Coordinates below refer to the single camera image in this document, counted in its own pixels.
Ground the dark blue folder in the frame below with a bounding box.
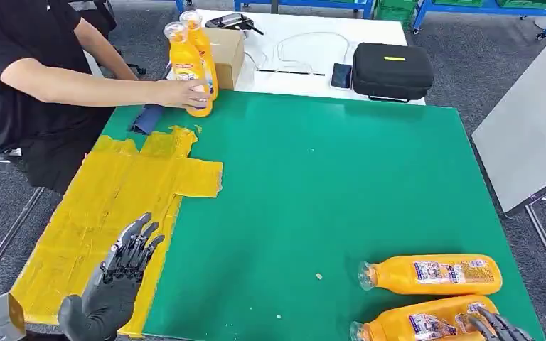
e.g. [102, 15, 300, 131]
[129, 63, 174, 136]

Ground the green table mat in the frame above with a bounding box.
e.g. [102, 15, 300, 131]
[101, 89, 546, 341]

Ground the person's right hand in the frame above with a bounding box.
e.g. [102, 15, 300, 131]
[152, 79, 213, 110]

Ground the white cable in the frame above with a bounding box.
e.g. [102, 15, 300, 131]
[245, 31, 352, 76]

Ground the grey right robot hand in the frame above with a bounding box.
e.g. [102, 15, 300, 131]
[466, 305, 533, 341]

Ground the white side table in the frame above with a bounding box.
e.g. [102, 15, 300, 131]
[471, 28, 546, 309]

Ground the dark smartphone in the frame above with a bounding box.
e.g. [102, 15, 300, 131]
[330, 62, 353, 90]

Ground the black carrying case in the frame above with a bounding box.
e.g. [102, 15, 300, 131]
[351, 42, 436, 104]

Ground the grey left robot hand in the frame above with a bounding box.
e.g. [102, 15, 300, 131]
[58, 212, 166, 341]

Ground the yellow sheet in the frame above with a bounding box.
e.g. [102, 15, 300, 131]
[9, 124, 225, 340]

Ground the green plastic crate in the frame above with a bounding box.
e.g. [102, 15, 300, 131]
[496, 0, 546, 11]
[432, 0, 486, 8]
[373, 0, 420, 30]

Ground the orange drink bottle clear cap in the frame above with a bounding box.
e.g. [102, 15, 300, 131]
[349, 295, 500, 341]
[179, 9, 220, 102]
[163, 21, 213, 118]
[358, 254, 504, 296]

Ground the brown cardboard box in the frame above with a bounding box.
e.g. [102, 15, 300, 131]
[202, 27, 246, 91]

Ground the person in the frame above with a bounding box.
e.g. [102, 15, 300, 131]
[0, 0, 213, 196]

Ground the black office chair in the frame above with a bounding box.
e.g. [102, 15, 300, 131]
[68, 0, 148, 77]

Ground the black handheld device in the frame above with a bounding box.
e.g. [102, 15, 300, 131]
[205, 12, 265, 37]

